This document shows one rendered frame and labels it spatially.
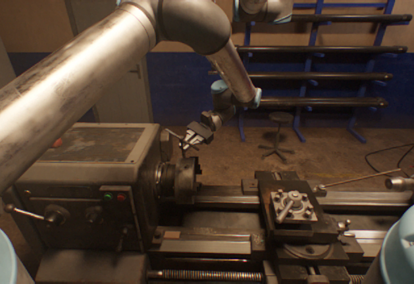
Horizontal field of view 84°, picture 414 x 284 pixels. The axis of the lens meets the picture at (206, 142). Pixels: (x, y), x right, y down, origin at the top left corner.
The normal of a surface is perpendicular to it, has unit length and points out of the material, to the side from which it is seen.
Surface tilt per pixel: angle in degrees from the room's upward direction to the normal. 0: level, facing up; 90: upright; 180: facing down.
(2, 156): 80
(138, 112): 90
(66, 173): 45
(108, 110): 90
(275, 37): 90
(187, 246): 36
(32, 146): 97
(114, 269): 32
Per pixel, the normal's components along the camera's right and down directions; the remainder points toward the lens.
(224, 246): -0.02, -0.42
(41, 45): -0.04, 0.49
